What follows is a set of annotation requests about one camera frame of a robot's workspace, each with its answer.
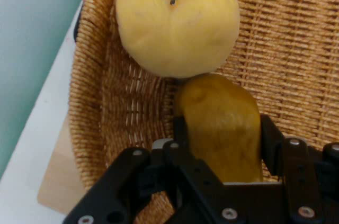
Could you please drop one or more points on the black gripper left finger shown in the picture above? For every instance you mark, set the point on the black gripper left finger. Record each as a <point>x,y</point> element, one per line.
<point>185,176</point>

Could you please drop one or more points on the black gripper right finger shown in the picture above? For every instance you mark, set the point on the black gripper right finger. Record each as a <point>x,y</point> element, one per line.
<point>302,176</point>

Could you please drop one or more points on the brown-yellow toy potato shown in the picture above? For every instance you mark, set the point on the brown-yellow toy potato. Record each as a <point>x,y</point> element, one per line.
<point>222,134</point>

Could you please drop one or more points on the wooden cutting board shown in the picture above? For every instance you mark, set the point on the wooden cutting board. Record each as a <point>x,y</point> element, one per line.
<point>58,181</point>

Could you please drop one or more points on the yellow toy peach with leaf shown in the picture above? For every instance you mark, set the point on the yellow toy peach with leaf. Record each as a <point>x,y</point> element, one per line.
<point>174,30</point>

